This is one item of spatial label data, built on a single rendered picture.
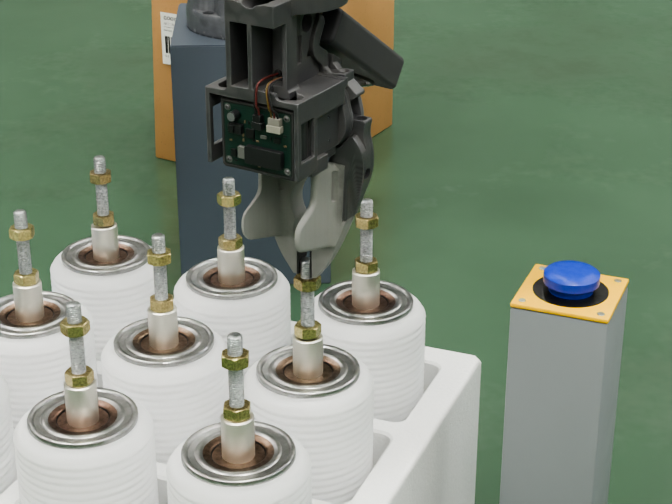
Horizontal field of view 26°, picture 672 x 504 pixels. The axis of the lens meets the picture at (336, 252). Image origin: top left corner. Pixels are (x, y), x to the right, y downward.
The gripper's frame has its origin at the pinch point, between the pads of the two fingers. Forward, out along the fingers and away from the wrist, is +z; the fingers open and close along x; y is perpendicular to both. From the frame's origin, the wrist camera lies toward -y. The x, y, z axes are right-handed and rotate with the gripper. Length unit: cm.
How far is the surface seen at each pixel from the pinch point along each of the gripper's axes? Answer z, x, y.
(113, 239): 7.4, -24.1, -7.1
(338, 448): 13.1, 4.1, 3.2
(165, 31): 15, -73, -79
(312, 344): 6.4, 0.8, 1.4
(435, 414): 16.4, 5.5, -9.3
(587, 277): 1.4, 17.1, -9.0
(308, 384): 9.0, 1.2, 2.5
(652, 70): 34, -28, -156
